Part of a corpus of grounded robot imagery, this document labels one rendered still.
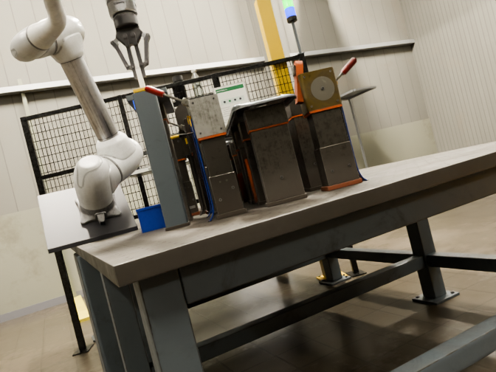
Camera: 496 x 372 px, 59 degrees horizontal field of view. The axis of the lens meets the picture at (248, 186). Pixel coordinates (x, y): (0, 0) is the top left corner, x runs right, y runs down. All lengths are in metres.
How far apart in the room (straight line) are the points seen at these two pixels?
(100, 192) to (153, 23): 4.29
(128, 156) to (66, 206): 0.38
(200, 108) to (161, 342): 0.69
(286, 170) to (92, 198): 1.04
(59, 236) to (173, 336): 1.28
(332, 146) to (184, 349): 0.74
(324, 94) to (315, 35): 5.76
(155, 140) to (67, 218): 0.89
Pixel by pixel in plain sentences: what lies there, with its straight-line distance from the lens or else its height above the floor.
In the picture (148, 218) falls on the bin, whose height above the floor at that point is 0.75.
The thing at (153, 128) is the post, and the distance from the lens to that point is 1.41.
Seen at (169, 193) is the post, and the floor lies 0.81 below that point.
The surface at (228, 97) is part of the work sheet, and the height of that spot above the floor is 1.37.
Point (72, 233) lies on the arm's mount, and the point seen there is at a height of 0.76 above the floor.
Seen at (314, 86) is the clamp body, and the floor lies 1.01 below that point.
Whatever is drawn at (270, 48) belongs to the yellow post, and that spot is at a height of 1.64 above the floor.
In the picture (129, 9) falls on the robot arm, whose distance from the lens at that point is 1.52.
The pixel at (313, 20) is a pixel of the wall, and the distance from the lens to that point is 7.19.
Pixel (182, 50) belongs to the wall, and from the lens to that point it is 6.08.
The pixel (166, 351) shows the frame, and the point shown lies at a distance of 0.90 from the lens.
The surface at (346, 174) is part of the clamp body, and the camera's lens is 1.35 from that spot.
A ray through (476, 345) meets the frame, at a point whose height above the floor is 0.21.
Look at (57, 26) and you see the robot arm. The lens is 1.79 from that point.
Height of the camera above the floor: 0.78
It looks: level
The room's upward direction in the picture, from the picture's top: 14 degrees counter-clockwise
